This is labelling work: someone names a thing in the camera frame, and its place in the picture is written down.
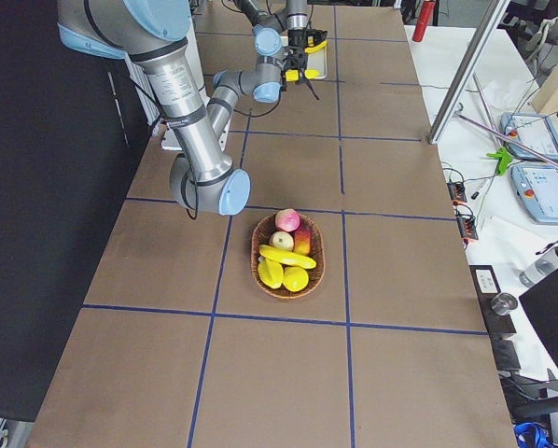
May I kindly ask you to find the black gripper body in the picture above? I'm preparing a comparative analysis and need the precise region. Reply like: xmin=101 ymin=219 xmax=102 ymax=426
xmin=282 ymin=52 xmax=307 ymax=83
xmin=288 ymin=28 xmax=308 ymax=55

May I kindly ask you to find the yellow banana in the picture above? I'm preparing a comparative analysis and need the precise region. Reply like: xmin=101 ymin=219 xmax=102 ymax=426
xmin=285 ymin=69 xmax=324 ymax=82
xmin=305 ymin=40 xmax=328 ymax=54
xmin=258 ymin=245 xmax=317 ymax=270

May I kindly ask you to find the woven wicker basket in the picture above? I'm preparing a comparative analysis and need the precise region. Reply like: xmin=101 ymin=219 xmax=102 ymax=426
xmin=251 ymin=208 xmax=325 ymax=300

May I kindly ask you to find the cream bear tray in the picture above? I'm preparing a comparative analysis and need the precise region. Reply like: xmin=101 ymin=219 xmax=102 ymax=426
xmin=281 ymin=36 xmax=328 ymax=79

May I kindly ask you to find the red cylinder bottle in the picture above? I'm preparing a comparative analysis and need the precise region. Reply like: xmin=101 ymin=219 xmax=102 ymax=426
xmin=412 ymin=0 xmax=436 ymax=43

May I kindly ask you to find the dark red apple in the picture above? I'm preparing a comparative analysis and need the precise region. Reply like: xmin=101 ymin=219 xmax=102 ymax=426
xmin=293 ymin=224 xmax=312 ymax=256

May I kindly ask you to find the pale green pink apple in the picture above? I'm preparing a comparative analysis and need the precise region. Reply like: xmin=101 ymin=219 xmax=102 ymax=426
xmin=269 ymin=231 xmax=294 ymax=251

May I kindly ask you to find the black orange connector block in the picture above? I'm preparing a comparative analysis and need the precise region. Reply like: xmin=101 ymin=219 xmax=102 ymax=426
xmin=447 ymin=181 xmax=467 ymax=206

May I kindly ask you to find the long metal grabber rod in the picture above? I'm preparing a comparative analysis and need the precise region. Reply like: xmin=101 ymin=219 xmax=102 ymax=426
xmin=454 ymin=74 xmax=558 ymax=169

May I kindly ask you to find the yellow lemon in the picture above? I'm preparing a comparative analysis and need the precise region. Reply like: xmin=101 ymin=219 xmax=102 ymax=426
xmin=283 ymin=266 xmax=309 ymax=292

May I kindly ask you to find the green clip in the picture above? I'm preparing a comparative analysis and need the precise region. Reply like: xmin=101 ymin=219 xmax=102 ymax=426
xmin=486 ymin=147 xmax=513 ymax=176

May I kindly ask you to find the far teach pendant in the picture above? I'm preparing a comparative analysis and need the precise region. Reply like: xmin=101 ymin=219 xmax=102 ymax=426
xmin=500 ymin=112 xmax=558 ymax=161

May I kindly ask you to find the teach pendant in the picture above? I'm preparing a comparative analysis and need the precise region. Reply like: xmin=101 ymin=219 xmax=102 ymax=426
xmin=500 ymin=112 xmax=558 ymax=161
xmin=510 ymin=163 xmax=558 ymax=225

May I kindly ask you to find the near teach pendant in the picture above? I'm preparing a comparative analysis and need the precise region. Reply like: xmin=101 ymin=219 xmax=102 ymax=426
xmin=510 ymin=163 xmax=558 ymax=225

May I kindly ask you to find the metal weight cylinder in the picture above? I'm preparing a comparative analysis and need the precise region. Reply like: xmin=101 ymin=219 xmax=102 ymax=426
xmin=489 ymin=292 xmax=519 ymax=316

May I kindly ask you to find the grey water bottle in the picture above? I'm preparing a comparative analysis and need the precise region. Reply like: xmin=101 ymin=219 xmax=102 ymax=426
xmin=519 ymin=240 xmax=558 ymax=287

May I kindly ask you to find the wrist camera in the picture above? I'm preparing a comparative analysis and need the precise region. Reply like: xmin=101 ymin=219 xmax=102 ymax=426
xmin=305 ymin=29 xmax=328 ymax=47

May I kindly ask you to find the white camera post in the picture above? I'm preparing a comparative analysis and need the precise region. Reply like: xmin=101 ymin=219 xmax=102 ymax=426
xmin=161 ymin=21 xmax=210 ymax=152

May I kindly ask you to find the aluminium frame post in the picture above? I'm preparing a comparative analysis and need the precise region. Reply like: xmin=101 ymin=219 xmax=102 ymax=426
xmin=428 ymin=0 xmax=509 ymax=144

